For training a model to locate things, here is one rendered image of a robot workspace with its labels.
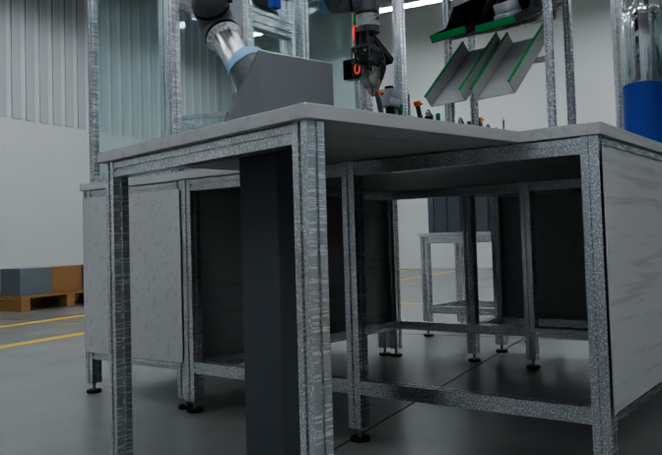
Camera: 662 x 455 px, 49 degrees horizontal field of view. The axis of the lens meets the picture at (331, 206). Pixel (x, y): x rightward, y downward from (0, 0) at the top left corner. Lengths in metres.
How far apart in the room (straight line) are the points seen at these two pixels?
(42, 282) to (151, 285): 4.92
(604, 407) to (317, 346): 0.78
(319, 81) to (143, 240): 1.23
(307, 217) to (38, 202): 10.54
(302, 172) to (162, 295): 1.48
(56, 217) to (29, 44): 2.63
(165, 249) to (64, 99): 9.70
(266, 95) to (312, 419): 0.77
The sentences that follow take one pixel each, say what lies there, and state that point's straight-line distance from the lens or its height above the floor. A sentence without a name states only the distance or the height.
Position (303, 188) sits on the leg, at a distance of 1.39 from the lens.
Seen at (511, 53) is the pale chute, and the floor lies 1.14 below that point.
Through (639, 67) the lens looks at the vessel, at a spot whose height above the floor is 1.18.
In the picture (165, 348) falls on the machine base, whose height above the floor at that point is 0.22.
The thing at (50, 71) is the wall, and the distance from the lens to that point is 12.28.
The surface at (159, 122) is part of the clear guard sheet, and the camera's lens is 2.87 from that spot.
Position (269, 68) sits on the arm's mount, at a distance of 1.78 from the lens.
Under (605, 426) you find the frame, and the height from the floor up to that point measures 0.14.
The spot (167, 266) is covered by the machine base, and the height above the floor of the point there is 0.52.
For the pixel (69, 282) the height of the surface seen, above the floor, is 0.24.
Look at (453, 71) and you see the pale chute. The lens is 2.34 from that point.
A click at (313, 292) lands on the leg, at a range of 1.39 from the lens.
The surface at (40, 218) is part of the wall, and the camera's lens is 11.84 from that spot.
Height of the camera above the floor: 0.60
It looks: 3 degrees up
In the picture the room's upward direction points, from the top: 2 degrees counter-clockwise
